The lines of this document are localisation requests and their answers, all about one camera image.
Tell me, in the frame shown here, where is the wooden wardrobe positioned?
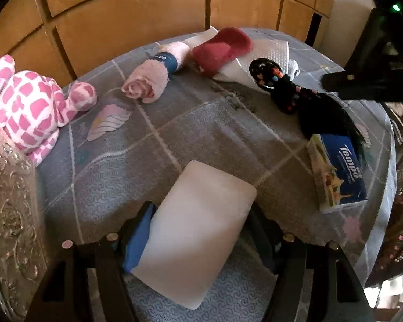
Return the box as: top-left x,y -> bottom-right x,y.
0,0 -> 340,84

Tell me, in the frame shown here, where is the blue tissue packet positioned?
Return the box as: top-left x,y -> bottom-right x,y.
305,133 -> 368,214

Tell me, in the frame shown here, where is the red plush slipper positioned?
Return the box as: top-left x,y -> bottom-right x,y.
192,27 -> 253,77

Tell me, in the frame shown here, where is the pink white patterned plush toy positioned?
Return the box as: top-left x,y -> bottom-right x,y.
0,54 -> 98,167

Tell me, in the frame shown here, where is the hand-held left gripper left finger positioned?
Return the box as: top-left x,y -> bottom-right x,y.
28,201 -> 158,322

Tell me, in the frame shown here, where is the black doll with hair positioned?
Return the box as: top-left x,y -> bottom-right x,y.
249,58 -> 368,171

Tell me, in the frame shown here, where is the embossed metal tin box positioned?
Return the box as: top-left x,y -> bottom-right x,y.
0,127 -> 59,322

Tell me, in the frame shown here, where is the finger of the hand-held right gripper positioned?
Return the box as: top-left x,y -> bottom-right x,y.
322,70 -> 383,101

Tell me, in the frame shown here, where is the white soft pad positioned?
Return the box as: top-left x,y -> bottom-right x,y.
132,160 -> 258,311

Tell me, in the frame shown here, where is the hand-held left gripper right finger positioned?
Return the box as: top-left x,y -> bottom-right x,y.
244,204 -> 374,322

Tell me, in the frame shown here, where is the pink towel blue band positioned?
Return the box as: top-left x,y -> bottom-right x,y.
121,41 -> 192,104

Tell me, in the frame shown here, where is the white paper towel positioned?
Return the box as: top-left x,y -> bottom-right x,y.
185,27 -> 301,91

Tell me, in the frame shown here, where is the grey checkered bed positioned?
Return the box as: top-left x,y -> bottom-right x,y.
37,27 -> 398,322

